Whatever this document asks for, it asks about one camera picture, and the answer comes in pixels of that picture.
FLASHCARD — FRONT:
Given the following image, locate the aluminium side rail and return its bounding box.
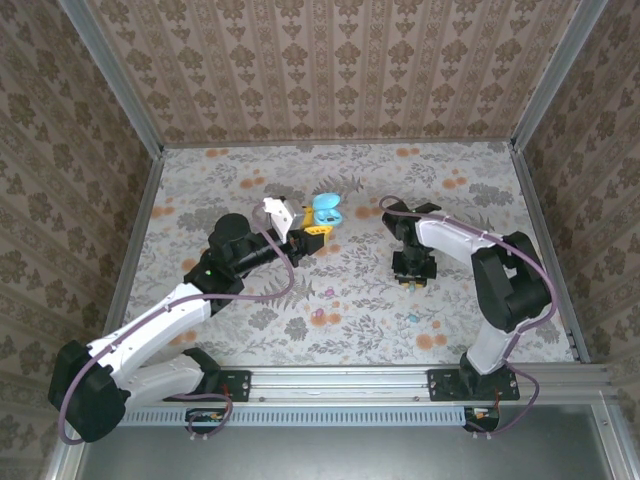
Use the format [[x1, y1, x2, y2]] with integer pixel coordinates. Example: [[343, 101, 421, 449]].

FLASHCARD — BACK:
[[510, 148, 592, 364], [99, 148, 167, 346]]

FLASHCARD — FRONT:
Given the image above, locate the slotted grey cable duct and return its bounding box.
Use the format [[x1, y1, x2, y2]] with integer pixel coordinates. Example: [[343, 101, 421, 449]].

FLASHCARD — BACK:
[[122, 405, 469, 427]]

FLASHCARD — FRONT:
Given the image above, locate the aluminium mounting rail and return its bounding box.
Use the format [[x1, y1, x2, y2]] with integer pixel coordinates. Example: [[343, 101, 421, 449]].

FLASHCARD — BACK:
[[164, 363, 614, 405]]

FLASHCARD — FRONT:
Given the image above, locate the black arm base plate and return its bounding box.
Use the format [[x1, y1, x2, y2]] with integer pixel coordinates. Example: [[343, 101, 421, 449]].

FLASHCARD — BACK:
[[428, 368, 521, 402], [197, 368, 252, 402]]

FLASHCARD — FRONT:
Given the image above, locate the purple cable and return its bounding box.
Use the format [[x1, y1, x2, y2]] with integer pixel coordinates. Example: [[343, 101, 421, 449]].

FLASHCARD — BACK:
[[378, 195, 556, 441], [58, 207, 296, 445]]

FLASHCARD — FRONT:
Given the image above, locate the black connector box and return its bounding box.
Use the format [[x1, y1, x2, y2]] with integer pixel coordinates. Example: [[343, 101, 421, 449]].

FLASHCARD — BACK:
[[185, 407, 227, 435], [463, 405, 502, 434]]

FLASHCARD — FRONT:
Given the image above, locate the thin aluminium wall rail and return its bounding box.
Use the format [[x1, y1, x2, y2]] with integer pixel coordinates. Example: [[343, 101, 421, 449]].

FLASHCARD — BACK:
[[160, 141, 516, 150]]

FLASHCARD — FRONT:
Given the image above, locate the grey metal panel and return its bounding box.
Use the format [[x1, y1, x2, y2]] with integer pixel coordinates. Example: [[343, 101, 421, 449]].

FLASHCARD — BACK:
[[79, 424, 614, 480]]

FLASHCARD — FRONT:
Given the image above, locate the aluminium frame post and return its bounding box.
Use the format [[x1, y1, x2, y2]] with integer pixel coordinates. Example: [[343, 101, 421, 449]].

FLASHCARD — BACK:
[[510, 0, 611, 154], [58, 0, 166, 157]]

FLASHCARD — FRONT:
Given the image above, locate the blue earbud charging case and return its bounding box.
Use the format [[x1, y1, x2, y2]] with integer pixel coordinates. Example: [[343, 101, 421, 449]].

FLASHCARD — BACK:
[[310, 192, 344, 226]]

